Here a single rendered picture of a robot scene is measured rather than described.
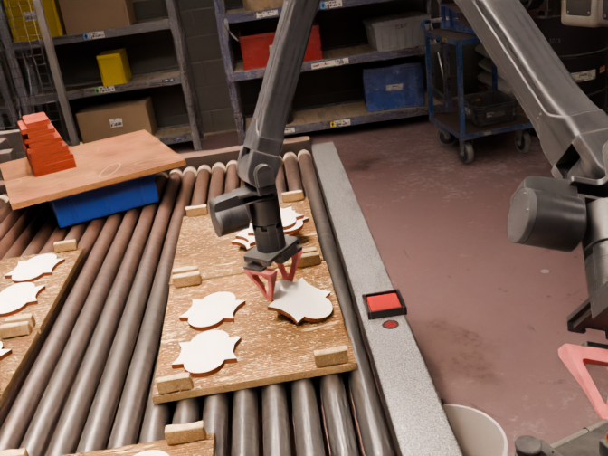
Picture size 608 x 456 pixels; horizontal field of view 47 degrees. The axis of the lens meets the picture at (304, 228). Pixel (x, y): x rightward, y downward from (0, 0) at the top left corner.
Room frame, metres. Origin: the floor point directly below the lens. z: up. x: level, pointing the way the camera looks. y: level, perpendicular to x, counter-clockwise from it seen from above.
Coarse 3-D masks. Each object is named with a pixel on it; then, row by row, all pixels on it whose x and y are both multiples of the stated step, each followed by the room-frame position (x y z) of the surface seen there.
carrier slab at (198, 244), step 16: (304, 208) 1.74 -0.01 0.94; (192, 224) 1.73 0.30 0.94; (208, 224) 1.72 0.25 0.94; (304, 224) 1.62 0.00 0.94; (192, 240) 1.63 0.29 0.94; (208, 240) 1.61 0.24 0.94; (224, 240) 1.60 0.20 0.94; (304, 240) 1.53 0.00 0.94; (176, 256) 1.54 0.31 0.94; (192, 256) 1.53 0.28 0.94; (208, 256) 1.51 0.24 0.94; (224, 256) 1.50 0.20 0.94; (240, 256) 1.49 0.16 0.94; (320, 256) 1.42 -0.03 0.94; (208, 272) 1.42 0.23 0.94; (224, 272) 1.41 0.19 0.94; (240, 272) 1.40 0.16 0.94
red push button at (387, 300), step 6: (390, 294) 1.22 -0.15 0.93; (372, 300) 1.20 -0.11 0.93; (378, 300) 1.20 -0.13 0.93; (384, 300) 1.20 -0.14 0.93; (390, 300) 1.19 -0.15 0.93; (396, 300) 1.19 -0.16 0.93; (372, 306) 1.18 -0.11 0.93; (378, 306) 1.18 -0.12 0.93; (384, 306) 1.17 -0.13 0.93; (390, 306) 1.17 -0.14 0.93; (396, 306) 1.17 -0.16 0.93
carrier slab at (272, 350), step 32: (192, 288) 1.36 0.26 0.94; (224, 288) 1.33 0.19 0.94; (256, 288) 1.31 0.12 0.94; (320, 288) 1.27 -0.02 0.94; (256, 320) 1.18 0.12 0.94; (288, 320) 1.16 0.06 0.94; (160, 352) 1.11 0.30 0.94; (256, 352) 1.07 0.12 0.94; (288, 352) 1.05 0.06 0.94; (352, 352) 1.02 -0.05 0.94; (224, 384) 0.98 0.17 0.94; (256, 384) 0.98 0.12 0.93
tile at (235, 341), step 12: (204, 336) 1.13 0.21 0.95; (216, 336) 1.12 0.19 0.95; (228, 336) 1.12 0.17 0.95; (192, 348) 1.09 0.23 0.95; (204, 348) 1.08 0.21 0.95; (216, 348) 1.08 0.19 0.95; (228, 348) 1.07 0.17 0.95; (180, 360) 1.06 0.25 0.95; (192, 360) 1.05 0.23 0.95; (204, 360) 1.05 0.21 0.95; (216, 360) 1.04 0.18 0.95; (228, 360) 1.04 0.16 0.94; (192, 372) 1.02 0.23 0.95; (204, 372) 1.01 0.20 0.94; (216, 372) 1.02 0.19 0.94
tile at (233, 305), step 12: (204, 300) 1.27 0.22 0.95; (216, 300) 1.26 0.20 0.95; (228, 300) 1.26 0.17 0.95; (240, 300) 1.25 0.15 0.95; (192, 312) 1.23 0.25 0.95; (204, 312) 1.22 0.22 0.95; (216, 312) 1.21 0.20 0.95; (228, 312) 1.21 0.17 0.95; (192, 324) 1.18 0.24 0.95; (204, 324) 1.17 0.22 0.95; (216, 324) 1.17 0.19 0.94
